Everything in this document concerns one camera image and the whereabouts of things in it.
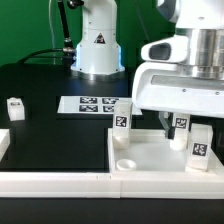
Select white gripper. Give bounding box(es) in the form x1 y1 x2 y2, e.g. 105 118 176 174
132 35 224 139

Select black cable at base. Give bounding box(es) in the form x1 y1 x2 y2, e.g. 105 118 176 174
17 46 77 66

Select white square table top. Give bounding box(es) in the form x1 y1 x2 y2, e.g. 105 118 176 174
108 129 224 176

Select white front fence bar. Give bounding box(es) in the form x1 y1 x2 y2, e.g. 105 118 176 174
0 172 224 199

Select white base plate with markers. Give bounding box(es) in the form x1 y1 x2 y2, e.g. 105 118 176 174
57 95 143 117

